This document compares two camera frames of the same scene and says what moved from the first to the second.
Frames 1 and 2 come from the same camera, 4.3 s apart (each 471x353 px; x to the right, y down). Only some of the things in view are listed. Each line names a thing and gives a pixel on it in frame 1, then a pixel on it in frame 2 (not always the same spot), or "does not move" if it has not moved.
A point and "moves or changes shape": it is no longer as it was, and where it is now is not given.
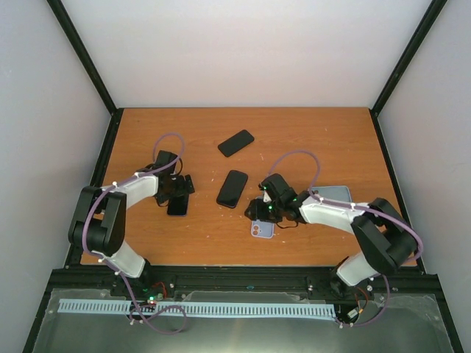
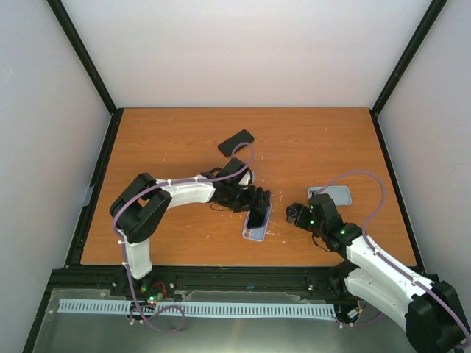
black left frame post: x=91 y=68 does not move
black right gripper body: x=269 y=214 to x=302 y=221
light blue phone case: x=337 y=193 does not move
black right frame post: x=431 y=15 does not move
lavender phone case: x=262 y=229 moves or changes shape
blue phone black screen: x=178 y=206 moves or changes shape
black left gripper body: x=176 y=190 to x=239 y=199
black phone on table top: x=235 y=143 does not move
